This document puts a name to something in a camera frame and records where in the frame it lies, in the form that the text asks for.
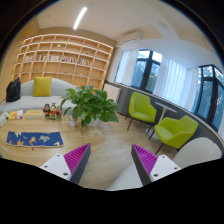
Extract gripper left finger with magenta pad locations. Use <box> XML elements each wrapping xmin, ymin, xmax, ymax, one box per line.
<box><xmin>41</xmin><ymin>144</ymin><xmax>91</xmax><ymax>184</ymax></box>

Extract grey sofa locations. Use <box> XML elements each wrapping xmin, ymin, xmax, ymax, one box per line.
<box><xmin>0</xmin><ymin>78</ymin><xmax>75</xmax><ymax>114</ymax></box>

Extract wooden bookshelf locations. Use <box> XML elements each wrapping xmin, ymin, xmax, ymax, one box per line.
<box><xmin>12</xmin><ymin>34</ymin><xmax>113</xmax><ymax>89</ymax></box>

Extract yellow cushion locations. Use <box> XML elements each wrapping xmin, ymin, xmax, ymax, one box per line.
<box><xmin>33</xmin><ymin>77</ymin><xmax>52</xmax><ymax>97</ymax></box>

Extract green potted plant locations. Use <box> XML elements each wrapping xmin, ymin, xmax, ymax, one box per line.
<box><xmin>61</xmin><ymin>85</ymin><xmax>118</xmax><ymax>128</ymax></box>

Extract lime green chair far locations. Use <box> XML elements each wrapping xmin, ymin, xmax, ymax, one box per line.
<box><xmin>127</xmin><ymin>92</ymin><xmax>157</xmax><ymax>125</ymax></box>

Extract yellow book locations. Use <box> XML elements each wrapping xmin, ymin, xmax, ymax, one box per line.
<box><xmin>25</xmin><ymin>110</ymin><xmax>43</xmax><ymax>118</ymax></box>

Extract yellow and white booklet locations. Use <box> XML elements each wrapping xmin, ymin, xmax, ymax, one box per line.
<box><xmin>9</xmin><ymin>110</ymin><xmax>23</xmax><ymax>120</ymax></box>

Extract blue patterned towel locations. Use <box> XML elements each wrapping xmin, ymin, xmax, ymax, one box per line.
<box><xmin>6</xmin><ymin>131</ymin><xmax>63</xmax><ymax>147</ymax></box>

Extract lime green chair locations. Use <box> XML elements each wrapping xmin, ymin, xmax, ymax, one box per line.
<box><xmin>153</xmin><ymin>115</ymin><xmax>198</xmax><ymax>152</ymax></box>
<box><xmin>127</xmin><ymin>92</ymin><xmax>157</xmax><ymax>125</ymax></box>

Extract colourful toy figures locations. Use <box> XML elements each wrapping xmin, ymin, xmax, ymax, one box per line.
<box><xmin>43</xmin><ymin>103</ymin><xmax>62</xmax><ymax>121</ymax></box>

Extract white curtain right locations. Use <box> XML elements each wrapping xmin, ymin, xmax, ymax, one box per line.
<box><xmin>153</xmin><ymin>56</ymin><xmax>199</xmax><ymax>111</ymax></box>

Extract black bag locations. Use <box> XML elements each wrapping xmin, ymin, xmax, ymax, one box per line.
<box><xmin>6</xmin><ymin>78</ymin><xmax>21</xmax><ymax>102</ymax></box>

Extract ceiling light strip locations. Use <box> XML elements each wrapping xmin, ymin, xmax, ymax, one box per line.
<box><xmin>73</xmin><ymin>7</ymin><xmax>88</xmax><ymax>30</ymax></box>

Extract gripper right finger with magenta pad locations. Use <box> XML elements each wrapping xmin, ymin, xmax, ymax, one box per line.
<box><xmin>131</xmin><ymin>144</ymin><xmax>180</xmax><ymax>186</ymax></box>

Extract white radiator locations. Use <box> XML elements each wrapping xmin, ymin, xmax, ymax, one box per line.
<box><xmin>104</xmin><ymin>84</ymin><xmax>121</xmax><ymax>102</ymax></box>

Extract lime green chair near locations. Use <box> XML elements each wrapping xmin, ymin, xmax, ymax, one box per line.
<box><xmin>153</xmin><ymin>115</ymin><xmax>198</xmax><ymax>152</ymax></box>

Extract white curtain left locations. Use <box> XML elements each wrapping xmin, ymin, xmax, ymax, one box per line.
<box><xmin>115</xmin><ymin>49</ymin><xmax>139</xmax><ymax>86</ymax></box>

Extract small round white table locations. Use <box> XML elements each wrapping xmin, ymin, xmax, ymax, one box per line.
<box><xmin>146</xmin><ymin>102</ymin><xmax>177</xmax><ymax>140</ymax></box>

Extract white curtain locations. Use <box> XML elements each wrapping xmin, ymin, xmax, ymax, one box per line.
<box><xmin>115</xmin><ymin>49</ymin><xmax>139</xmax><ymax>86</ymax></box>
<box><xmin>153</xmin><ymin>56</ymin><xmax>199</xmax><ymax>111</ymax></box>

